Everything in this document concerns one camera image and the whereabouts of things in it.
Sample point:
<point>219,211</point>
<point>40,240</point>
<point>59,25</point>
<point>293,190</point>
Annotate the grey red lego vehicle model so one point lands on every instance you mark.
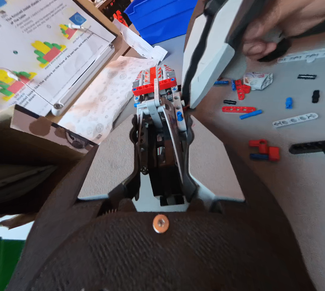
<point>162,143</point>

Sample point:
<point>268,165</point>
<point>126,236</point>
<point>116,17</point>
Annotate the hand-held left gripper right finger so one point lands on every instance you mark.
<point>215,164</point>

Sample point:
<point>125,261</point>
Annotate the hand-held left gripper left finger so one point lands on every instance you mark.
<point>111,159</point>

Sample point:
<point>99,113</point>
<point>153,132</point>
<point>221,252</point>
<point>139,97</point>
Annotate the black angled lego beam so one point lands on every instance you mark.
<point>307,147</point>

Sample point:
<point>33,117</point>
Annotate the green plastic bin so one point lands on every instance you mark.
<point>10,265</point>

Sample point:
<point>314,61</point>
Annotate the red T-shaped lego beam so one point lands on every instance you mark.
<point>241,89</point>

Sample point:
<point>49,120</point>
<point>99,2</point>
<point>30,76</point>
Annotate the red connector with blue pin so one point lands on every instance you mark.
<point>264,150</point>

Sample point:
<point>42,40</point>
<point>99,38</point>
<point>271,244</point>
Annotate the person's right hand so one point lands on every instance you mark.
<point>292,4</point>

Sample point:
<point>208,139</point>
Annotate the white holder rail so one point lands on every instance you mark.
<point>83,80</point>

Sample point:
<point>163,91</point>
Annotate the printed instruction sheet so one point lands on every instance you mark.
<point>50,29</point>

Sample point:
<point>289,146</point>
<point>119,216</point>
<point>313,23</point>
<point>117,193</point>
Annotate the red thin lego beam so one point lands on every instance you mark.
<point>238,109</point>

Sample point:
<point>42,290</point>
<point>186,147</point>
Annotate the blue plastic bin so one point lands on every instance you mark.
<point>165,11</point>

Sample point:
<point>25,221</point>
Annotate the white printed lego panel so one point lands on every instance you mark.
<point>259,80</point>

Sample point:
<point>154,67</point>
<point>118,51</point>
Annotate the light grey thin lego beam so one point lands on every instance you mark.
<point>295,119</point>

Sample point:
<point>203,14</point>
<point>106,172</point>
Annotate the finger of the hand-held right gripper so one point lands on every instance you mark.
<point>221,52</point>
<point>193,39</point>

